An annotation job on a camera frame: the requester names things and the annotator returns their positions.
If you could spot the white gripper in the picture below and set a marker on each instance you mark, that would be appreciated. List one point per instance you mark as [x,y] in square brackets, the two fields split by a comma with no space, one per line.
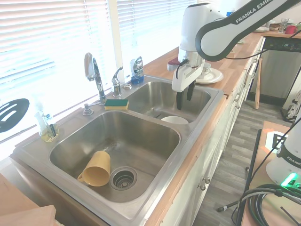
[185,75]

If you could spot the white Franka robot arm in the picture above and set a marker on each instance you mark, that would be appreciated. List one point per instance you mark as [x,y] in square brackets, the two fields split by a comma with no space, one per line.
[235,14]

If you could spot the chrome faucet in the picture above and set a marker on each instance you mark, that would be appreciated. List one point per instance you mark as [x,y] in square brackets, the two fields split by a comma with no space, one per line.
[97,77]

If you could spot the white bowl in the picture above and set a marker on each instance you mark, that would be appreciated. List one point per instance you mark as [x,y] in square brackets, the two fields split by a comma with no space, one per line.
[175,120]

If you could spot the white patterned teacup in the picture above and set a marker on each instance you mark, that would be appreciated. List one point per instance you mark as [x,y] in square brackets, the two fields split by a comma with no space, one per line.
[206,69]

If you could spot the white dinner plate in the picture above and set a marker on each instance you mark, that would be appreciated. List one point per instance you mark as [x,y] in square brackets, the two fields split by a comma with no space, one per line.
[214,76]

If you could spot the stainless steel double sink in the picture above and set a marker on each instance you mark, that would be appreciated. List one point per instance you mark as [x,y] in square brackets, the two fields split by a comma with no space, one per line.
[183,134]

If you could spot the blue Dawn dish soap bottle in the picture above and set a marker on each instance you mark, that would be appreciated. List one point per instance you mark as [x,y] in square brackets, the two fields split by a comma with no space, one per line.
[137,69]

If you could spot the white kitchen cabinets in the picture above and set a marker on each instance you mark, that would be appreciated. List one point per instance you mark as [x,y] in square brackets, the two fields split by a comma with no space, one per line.
[216,146]

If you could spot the small chrome sink fitting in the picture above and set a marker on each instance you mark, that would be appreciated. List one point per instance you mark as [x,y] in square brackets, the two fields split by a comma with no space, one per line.
[127,86]

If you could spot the yellow green sponge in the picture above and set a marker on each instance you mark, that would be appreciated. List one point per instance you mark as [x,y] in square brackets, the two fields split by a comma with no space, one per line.
[116,104]

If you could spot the round metal cabinet knob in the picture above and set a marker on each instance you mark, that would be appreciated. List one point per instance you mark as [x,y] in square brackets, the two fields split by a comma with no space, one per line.
[201,187]
[207,180]

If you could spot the stainless steel dishwasher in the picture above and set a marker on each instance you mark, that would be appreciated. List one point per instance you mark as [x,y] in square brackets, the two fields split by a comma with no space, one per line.
[277,70]

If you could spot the chrome soap dispenser pump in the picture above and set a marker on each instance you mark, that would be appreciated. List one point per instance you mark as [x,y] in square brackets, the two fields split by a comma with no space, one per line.
[87,110]

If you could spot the printed black white marker sheet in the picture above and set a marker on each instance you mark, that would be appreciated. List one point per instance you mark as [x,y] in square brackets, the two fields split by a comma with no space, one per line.
[275,142]

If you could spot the stacked white plates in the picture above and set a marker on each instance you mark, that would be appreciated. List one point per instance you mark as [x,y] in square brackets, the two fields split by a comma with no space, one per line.
[261,29]

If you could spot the metal drain strainer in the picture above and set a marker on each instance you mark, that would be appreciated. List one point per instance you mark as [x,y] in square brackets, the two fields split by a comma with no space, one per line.
[124,178]

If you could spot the yellow plastic cup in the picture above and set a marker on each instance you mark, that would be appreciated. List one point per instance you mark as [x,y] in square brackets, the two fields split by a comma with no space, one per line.
[96,169]

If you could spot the clear drinking glass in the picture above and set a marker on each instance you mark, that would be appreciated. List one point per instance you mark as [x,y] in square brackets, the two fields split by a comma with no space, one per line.
[282,24]

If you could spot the red mug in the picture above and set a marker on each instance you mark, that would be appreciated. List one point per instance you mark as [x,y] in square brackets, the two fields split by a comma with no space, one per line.
[291,29]

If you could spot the clear soap bottle yellow liquid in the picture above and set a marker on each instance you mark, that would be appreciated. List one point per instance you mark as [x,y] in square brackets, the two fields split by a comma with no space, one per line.
[47,127]

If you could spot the wide white window blind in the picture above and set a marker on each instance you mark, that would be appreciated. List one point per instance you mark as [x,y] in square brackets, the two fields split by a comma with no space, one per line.
[47,35]

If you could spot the black slotted spatula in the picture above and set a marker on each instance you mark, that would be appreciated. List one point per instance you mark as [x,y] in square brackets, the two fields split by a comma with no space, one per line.
[14,113]

